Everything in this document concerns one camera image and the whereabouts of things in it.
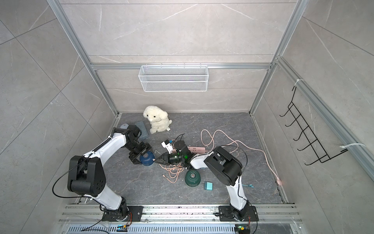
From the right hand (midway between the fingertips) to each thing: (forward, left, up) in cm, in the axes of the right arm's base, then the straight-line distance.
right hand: (156, 162), depth 82 cm
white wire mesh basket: (+53, -9, +20) cm, 58 cm away
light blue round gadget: (+28, +26, -1) cm, 39 cm away
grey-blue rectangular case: (+34, +18, -8) cm, 40 cm away
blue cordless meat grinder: (+3, +5, 0) cm, 6 cm away
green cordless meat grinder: (-10, -21, +1) cm, 23 cm away
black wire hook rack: (-8, -75, +21) cm, 79 cm away
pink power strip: (+12, -24, -8) cm, 28 cm away
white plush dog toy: (+29, +1, +6) cm, 29 cm away
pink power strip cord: (+20, -32, -10) cm, 39 cm away
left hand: (+6, +4, -1) cm, 7 cm away
